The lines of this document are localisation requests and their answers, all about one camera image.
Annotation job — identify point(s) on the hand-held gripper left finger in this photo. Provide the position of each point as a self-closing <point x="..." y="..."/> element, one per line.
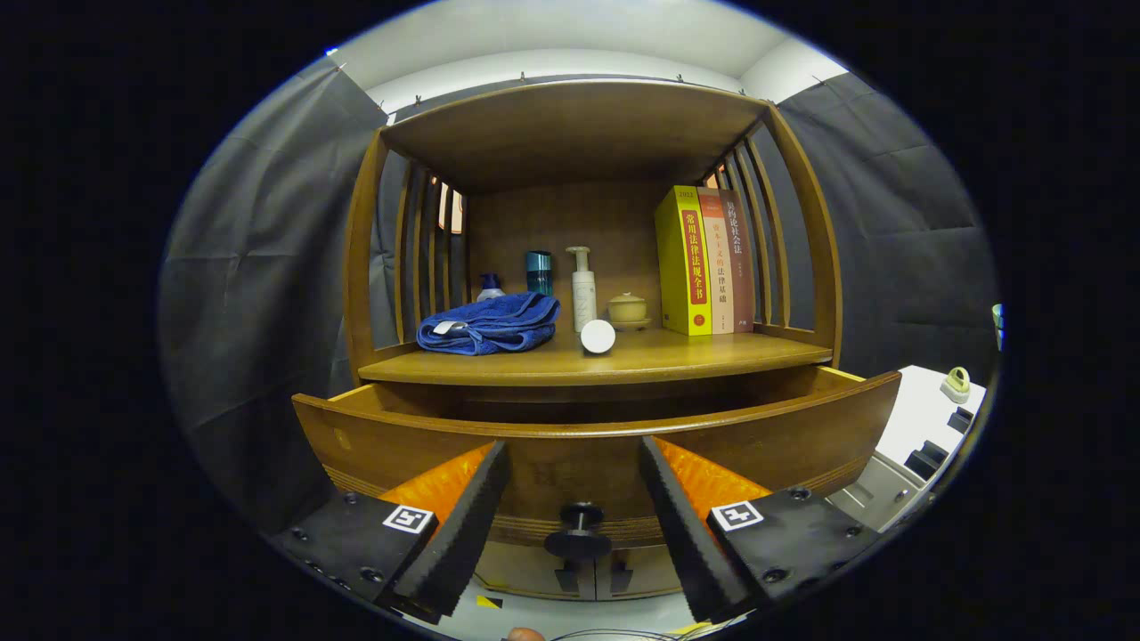
<point x="463" y="534"/>

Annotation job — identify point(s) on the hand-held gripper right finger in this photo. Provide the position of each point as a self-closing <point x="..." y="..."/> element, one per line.
<point x="686" y="534"/>

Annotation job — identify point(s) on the wooden drawer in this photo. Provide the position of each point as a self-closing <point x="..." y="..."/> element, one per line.
<point x="579" y="463"/>

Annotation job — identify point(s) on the white and green tube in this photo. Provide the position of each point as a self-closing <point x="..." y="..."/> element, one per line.
<point x="598" y="336"/>

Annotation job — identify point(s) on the wooden cabinet door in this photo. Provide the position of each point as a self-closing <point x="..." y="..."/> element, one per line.
<point x="646" y="574"/>
<point x="525" y="570"/>

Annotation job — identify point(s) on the wooden countertop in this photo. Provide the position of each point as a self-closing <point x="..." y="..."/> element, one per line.
<point x="668" y="356"/>

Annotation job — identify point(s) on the white side cabinet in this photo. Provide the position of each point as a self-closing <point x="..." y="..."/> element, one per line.
<point x="917" y="409"/>

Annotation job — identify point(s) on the wooden cabinet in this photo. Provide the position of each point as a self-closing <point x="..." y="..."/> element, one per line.
<point x="570" y="223"/>

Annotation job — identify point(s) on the blue folded towel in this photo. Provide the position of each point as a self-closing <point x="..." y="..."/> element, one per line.
<point x="494" y="322"/>

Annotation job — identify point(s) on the yellow lidded teacup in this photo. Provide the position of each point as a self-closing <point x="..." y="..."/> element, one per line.
<point x="628" y="310"/>

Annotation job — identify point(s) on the small white blue-capped bottle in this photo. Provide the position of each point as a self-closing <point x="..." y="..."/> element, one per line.
<point x="491" y="289"/>

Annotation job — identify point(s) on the small black box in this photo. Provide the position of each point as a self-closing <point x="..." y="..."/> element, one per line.
<point x="960" y="420"/>
<point x="926" y="460"/>

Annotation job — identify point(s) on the white pump bottle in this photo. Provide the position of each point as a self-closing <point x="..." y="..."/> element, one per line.
<point x="583" y="294"/>

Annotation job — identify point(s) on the yellow book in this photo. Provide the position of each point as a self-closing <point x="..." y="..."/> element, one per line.
<point x="681" y="267"/>

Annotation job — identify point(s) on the orange and white book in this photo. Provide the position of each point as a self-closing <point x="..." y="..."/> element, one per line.
<point x="720" y="267"/>

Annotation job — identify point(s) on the brown book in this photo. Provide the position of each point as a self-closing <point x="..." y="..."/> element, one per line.
<point x="741" y="267"/>

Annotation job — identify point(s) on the teal bottle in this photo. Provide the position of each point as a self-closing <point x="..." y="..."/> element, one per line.
<point x="538" y="271"/>

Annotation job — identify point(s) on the pale green tape dispenser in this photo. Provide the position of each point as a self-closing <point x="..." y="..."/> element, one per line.
<point x="956" y="385"/>

